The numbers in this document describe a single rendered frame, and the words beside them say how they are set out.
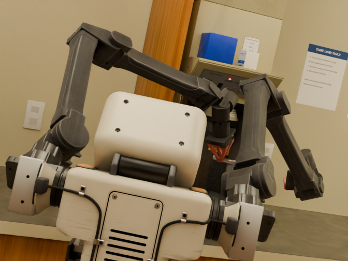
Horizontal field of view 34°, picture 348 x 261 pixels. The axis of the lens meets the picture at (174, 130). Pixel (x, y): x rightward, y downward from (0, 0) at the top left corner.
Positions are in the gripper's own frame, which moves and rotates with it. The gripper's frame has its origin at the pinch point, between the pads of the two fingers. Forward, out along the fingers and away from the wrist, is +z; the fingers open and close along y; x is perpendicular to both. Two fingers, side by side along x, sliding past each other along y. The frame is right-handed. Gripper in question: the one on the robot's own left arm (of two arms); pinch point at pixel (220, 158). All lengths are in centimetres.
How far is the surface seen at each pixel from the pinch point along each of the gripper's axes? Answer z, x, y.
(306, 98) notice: 16, 3, -89
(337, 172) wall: 53, 20, -89
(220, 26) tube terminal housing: -33.8, -13.9, -30.2
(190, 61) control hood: -25.2, -18.6, -16.2
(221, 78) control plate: -19.5, -8.2, -18.5
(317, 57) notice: 0, 4, -97
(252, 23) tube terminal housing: -33, -5, -39
